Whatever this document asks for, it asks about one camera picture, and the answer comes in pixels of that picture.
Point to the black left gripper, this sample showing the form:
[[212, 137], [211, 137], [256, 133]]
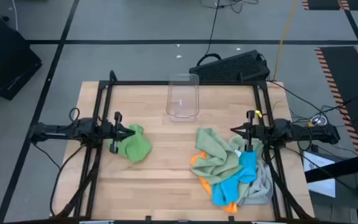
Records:
[[115, 133]]

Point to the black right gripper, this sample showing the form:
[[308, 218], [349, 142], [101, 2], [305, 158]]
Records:
[[250, 132]]

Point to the bright green microfiber towel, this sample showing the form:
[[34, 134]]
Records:
[[134, 146]]

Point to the blue microfiber towel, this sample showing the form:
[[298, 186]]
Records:
[[228, 186]]

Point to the clear plastic bin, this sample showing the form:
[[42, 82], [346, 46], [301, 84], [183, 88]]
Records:
[[182, 99]]

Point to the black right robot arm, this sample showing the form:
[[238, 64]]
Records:
[[322, 132]]

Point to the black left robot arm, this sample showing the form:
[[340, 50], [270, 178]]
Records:
[[57, 129]]

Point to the grey microfiber towel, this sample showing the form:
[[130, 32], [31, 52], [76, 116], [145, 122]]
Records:
[[259, 186]]

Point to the orange microfiber towel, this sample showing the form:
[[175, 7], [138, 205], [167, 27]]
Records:
[[230, 208]]

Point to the yellow tag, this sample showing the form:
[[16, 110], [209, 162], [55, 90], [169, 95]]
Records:
[[258, 113]]

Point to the yellow plug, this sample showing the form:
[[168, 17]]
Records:
[[309, 124]]

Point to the white printed sheet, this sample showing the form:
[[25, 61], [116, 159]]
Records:
[[319, 174]]

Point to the black beam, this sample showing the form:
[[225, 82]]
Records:
[[337, 169]]

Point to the black hazard-striped floor mat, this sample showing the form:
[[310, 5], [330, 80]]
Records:
[[322, 3], [343, 77]]

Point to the large black case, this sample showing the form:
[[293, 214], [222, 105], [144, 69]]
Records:
[[5, 59]]

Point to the black aluminium table frame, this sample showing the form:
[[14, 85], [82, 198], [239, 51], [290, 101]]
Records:
[[135, 83]]

